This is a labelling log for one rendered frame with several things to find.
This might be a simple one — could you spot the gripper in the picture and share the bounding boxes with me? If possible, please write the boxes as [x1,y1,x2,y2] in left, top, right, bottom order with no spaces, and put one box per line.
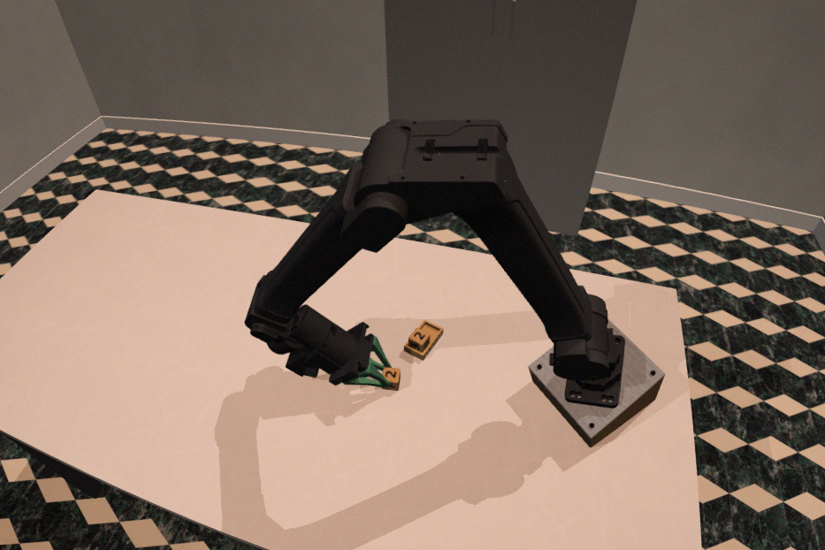
[312,321,392,388]

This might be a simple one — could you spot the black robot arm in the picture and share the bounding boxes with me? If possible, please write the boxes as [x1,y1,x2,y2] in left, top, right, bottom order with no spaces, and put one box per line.
[244,118,625,409]

